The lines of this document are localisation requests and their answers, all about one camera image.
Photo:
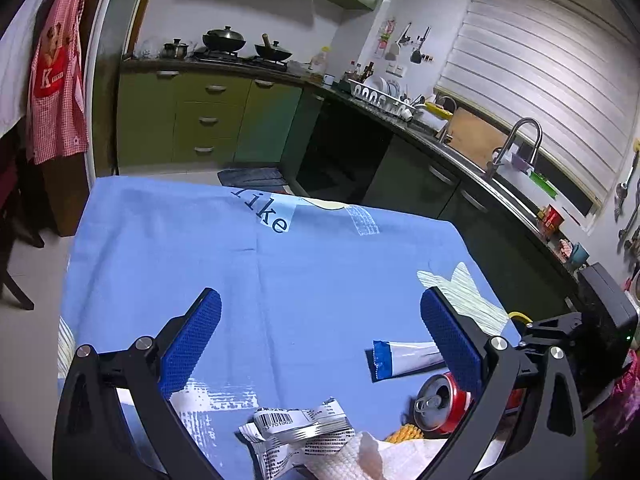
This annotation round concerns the red box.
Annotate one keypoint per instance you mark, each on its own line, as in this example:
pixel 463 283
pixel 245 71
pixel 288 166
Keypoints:
pixel 551 217

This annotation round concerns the yellow rimmed dark waste bin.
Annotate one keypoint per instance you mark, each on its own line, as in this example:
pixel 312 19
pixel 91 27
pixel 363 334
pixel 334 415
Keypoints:
pixel 520 314

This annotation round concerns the purple sponge holder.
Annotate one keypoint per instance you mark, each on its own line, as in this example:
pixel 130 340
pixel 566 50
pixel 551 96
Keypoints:
pixel 521 162

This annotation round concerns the pink small item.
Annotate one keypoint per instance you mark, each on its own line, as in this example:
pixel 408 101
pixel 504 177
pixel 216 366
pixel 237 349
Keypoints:
pixel 565 249

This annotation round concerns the white paper towel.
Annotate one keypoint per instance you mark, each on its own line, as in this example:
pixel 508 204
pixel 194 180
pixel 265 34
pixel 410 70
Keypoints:
pixel 370 460

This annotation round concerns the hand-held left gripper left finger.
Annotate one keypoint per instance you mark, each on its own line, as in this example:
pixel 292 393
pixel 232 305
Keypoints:
pixel 192 345

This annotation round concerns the small steel tap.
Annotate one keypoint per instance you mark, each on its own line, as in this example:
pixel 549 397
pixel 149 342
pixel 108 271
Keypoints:
pixel 452 105

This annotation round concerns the white window blind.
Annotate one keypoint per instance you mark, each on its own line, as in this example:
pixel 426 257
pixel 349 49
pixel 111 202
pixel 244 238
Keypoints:
pixel 540 60

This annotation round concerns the hanging red white packet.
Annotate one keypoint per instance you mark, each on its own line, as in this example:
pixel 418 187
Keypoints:
pixel 385 37

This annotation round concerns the silver snack wrapper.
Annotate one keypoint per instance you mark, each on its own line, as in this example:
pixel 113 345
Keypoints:
pixel 290 425

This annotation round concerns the small steel pot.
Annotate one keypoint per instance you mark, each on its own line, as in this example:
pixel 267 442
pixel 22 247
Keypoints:
pixel 176 50

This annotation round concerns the dark floor mat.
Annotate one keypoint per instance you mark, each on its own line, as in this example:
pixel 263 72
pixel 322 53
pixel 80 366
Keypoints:
pixel 250 177

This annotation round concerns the blue and white tube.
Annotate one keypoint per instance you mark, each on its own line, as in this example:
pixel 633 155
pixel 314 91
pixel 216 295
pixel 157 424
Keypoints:
pixel 410 357

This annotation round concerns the green kitchen base cabinets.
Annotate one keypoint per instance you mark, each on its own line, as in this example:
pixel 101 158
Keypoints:
pixel 210 120

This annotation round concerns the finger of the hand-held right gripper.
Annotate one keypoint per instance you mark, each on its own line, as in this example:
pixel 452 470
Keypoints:
pixel 547 329

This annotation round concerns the teal cup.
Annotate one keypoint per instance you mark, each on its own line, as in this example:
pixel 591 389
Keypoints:
pixel 580 254

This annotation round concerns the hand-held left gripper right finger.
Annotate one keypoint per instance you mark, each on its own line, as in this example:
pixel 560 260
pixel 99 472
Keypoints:
pixel 450 340

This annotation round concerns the dark sauce bottle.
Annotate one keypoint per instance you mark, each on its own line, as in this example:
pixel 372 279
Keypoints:
pixel 370 71

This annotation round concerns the light blue printed tablecloth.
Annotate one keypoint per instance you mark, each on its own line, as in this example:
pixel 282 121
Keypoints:
pixel 200 240

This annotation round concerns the wooden cutting board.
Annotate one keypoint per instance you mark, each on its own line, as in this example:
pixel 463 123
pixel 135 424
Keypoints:
pixel 472 137

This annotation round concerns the brown wooden door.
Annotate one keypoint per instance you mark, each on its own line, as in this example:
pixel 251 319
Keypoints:
pixel 65 195

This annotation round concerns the dark wooden chair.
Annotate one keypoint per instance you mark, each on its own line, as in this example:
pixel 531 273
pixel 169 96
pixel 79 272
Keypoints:
pixel 15 210

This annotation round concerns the hanging black kitchen tool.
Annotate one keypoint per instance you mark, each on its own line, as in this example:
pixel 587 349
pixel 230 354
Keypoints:
pixel 420 47

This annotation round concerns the black wok with lid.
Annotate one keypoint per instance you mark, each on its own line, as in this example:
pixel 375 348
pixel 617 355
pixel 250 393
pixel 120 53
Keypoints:
pixel 224 39

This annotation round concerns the green plastic tray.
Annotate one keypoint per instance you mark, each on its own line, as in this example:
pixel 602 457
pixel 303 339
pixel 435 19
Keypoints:
pixel 545 184

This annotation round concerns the white mug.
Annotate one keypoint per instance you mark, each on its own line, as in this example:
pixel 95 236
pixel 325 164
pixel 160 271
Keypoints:
pixel 328 80

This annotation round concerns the yellow bowl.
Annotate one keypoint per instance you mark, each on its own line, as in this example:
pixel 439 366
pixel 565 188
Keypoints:
pixel 437 110

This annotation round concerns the red soda can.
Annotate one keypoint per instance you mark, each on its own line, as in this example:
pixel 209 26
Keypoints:
pixel 440 405

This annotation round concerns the white hanging cloth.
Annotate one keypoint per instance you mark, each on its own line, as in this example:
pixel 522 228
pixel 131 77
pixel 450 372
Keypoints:
pixel 15 70

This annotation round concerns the hanging steel ladle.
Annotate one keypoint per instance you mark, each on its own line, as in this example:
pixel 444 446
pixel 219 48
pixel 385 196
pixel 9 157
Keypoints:
pixel 622 190

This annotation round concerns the tall steel faucet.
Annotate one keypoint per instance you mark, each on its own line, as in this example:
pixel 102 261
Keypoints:
pixel 525 127

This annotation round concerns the cooking oil bottle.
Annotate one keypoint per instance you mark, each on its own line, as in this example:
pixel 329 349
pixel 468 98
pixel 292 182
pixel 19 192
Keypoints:
pixel 320 60

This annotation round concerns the white dish rack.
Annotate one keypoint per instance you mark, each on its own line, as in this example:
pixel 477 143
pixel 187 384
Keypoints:
pixel 380 97

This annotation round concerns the pink patterned cloth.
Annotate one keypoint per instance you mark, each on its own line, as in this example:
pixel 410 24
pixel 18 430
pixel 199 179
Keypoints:
pixel 620 400

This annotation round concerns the red checked apron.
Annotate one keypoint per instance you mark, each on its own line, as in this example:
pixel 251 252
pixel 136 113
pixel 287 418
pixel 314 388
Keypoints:
pixel 55 85

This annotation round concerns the yellow corn cob piece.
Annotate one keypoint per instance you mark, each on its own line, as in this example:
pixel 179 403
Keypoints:
pixel 405 432

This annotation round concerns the black gas stove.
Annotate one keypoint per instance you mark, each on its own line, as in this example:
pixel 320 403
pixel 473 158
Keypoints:
pixel 235 57

